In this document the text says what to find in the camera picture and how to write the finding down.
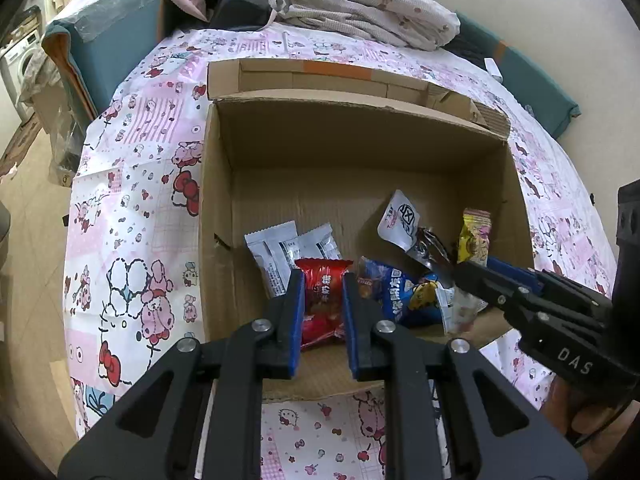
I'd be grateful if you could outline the white washing machine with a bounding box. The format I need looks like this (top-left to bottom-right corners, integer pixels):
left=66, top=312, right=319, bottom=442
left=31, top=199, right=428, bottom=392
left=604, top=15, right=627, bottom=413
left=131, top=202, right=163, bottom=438
left=0, top=32, right=43, bottom=121

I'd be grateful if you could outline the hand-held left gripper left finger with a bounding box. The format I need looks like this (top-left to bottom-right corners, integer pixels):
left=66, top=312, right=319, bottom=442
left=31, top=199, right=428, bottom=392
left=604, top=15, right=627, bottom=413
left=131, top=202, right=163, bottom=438
left=57, top=267, right=306, bottom=480

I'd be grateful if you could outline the white and dark snack packet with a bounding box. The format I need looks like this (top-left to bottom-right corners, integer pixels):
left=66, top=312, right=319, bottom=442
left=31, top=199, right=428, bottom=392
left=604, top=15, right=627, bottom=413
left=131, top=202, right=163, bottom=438
left=376, top=189, right=453, bottom=268

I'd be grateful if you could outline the teal chair with plastic cover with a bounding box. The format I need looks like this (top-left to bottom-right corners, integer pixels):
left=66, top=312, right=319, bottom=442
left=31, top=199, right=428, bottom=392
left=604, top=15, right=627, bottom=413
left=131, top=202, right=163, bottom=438
left=42, top=0, right=166, bottom=116

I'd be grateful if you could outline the person's right hand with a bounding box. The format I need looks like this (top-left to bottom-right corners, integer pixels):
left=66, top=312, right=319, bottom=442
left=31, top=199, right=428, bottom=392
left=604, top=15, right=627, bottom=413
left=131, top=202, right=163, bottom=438
left=544, top=377, right=640, bottom=448

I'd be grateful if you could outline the brown cardboard box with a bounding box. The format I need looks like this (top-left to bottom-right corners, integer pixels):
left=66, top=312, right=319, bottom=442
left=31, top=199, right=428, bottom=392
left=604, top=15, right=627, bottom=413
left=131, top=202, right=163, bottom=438
left=197, top=57, right=536, bottom=403

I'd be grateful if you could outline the pale translucent snack packet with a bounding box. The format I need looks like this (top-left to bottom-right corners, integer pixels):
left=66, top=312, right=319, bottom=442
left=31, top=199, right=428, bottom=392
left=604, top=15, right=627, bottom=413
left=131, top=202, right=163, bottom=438
left=435, top=282, right=488, bottom=336

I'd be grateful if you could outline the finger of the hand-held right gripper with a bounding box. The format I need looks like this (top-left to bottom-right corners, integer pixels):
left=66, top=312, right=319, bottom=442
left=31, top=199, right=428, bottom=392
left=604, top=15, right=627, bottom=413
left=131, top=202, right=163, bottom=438
left=452, top=260, right=538, bottom=328
left=487, top=257, right=613, bottom=321

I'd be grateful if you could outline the dark bag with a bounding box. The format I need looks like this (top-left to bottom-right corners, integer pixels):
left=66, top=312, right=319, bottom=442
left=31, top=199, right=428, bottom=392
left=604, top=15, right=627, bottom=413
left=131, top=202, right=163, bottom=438
left=207, top=0, right=273, bottom=28

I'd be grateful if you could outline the yellow snack packet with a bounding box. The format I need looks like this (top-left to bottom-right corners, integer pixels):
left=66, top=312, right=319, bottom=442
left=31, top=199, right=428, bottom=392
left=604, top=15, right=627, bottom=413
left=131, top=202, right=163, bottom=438
left=457, top=208, right=492, bottom=267

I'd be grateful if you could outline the clear plastic bag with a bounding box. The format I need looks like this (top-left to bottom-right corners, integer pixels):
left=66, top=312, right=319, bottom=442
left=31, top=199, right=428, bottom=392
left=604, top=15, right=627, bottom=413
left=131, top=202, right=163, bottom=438
left=50, top=105, right=86, bottom=186

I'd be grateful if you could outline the teal mattress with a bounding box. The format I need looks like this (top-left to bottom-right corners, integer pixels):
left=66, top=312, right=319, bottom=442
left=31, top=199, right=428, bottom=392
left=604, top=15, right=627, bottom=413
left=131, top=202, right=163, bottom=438
left=450, top=10, right=581, bottom=141

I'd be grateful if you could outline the pink cartoon printed bedsheet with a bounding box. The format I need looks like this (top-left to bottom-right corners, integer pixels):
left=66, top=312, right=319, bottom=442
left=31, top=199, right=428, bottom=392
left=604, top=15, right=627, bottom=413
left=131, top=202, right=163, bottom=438
left=62, top=27, right=618, bottom=480

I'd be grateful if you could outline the crumpled floral quilt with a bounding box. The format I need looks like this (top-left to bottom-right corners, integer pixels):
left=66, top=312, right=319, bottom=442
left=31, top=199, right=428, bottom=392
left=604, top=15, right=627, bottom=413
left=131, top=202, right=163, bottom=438
left=260, top=0, right=461, bottom=51

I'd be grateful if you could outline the silver red snack packet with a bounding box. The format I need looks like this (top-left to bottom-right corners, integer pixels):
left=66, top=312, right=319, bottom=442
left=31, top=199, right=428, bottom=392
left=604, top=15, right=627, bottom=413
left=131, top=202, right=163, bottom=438
left=295, top=224, right=342, bottom=261
left=244, top=221, right=301, bottom=298

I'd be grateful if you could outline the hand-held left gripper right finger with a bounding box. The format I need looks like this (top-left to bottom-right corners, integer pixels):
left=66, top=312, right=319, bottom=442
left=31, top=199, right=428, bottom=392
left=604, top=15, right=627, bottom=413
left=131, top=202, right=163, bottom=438
left=342, top=272, right=588, bottom=480

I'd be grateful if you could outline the blue snack packet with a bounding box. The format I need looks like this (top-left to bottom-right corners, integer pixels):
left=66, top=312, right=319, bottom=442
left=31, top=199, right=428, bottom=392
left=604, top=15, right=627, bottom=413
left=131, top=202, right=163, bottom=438
left=357, top=256, right=453, bottom=328

